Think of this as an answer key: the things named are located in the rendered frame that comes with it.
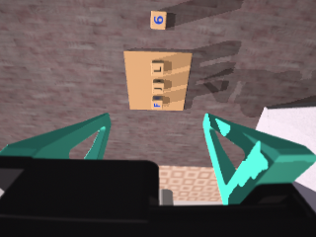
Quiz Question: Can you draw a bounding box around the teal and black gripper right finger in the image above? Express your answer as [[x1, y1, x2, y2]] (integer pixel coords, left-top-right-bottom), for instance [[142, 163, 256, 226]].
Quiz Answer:
[[203, 114, 316, 204]]

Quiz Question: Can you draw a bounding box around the tan flat mat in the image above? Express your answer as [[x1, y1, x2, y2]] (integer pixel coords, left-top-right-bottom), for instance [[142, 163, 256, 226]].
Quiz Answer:
[[124, 50, 192, 111]]

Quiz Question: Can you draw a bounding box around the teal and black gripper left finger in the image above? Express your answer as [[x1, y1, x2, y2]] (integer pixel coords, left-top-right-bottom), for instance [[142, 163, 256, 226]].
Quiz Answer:
[[0, 113, 112, 160]]

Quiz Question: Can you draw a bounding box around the tan letter block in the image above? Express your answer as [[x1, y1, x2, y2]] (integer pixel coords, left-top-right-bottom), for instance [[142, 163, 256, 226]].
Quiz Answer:
[[152, 79, 164, 94], [152, 96, 163, 110], [151, 60, 164, 76], [151, 11, 167, 30]]

